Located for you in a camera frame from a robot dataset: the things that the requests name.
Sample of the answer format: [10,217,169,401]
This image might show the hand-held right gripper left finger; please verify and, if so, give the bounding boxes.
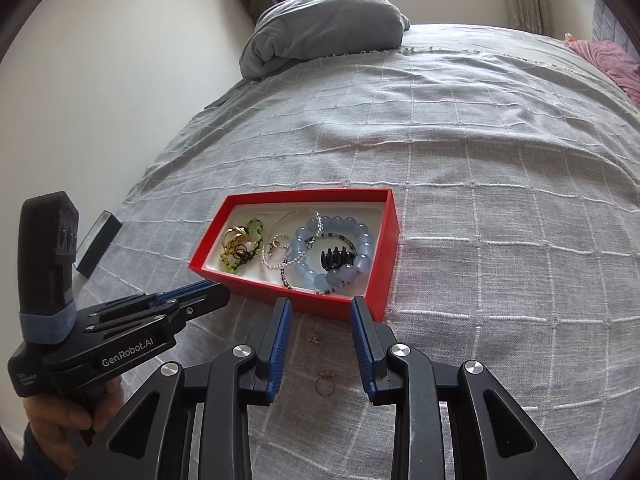
[65,297,293,480]

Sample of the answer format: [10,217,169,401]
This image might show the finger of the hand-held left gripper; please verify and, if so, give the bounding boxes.
[89,281,217,319]
[82,284,232,347]

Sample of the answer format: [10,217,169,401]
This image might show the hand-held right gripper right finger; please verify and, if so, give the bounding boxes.
[350,296,576,480]

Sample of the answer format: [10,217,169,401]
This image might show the gold ring with green gem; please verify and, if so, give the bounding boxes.
[222,225,251,256]

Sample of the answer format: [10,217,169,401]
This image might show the red jewelry box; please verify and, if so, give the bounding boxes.
[189,188,401,322]

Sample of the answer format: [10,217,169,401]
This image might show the person's left forearm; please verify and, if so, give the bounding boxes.
[17,425,81,480]

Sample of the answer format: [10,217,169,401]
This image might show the person's left hand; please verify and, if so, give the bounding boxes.
[22,376,124,461]

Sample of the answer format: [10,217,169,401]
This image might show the black box lid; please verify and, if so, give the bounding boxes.
[75,211,122,279]

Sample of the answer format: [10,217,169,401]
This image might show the black hair claw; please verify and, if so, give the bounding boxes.
[320,246,356,272]

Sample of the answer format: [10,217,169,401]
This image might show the grey checked bedspread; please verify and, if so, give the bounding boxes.
[75,22,640,480]

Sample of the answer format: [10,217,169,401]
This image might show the grey folded pillow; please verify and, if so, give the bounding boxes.
[239,0,412,80]

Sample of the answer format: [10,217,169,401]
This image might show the pink cloth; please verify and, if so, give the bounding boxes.
[565,32,640,106]

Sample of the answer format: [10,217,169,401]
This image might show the grey quilted blanket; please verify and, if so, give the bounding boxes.
[592,0,631,43]

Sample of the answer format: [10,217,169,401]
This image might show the silver chain necklace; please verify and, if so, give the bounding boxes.
[261,206,323,270]

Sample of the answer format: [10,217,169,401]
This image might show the green beaded bracelet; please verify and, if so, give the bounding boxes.
[219,217,266,276]

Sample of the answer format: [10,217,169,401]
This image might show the large blue bead bracelet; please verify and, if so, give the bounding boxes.
[290,215,373,295]

